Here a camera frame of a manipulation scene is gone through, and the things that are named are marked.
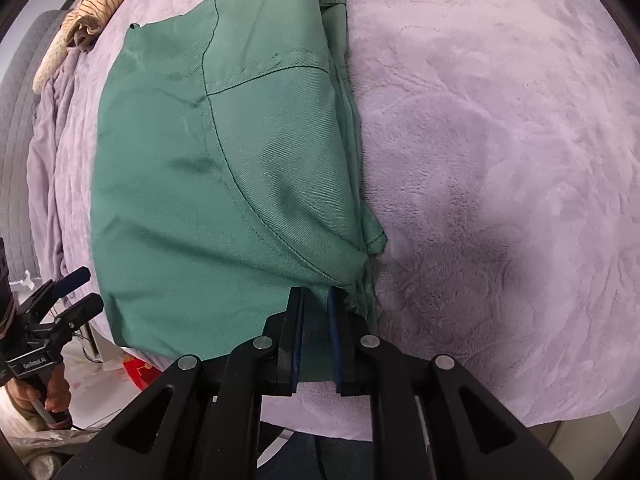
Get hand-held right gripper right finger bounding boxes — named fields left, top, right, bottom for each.
left=326, top=287, right=573, bottom=480

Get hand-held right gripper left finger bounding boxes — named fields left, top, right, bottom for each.
left=60, top=286, right=306, bottom=480

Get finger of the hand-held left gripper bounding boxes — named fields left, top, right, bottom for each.
left=48, top=293, right=105, bottom=342
left=17, top=266, right=93, bottom=321

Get green pants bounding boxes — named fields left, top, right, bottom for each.
left=91, top=0, right=390, bottom=383

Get person's left hand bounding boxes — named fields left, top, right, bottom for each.
left=9, top=366, right=74, bottom=426

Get white plastic bag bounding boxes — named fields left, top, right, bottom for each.
left=65, top=342, right=153, bottom=431

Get red packet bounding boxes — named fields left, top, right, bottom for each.
left=122, top=357, right=161, bottom=392

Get clear plastic bag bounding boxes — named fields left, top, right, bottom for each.
left=7, top=427, right=101, bottom=480

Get dark blue cloth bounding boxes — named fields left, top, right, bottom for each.
left=259, top=422, right=375, bottom=480

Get lilac bed sheet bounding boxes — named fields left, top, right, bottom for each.
left=26, top=42, right=106, bottom=273

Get grey ribbed padded panel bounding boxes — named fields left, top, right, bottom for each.
left=0, top=10, right=68, bottom=286

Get lilac plush blanket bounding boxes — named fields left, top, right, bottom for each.
left=50, top=0, right=640, bottom=443

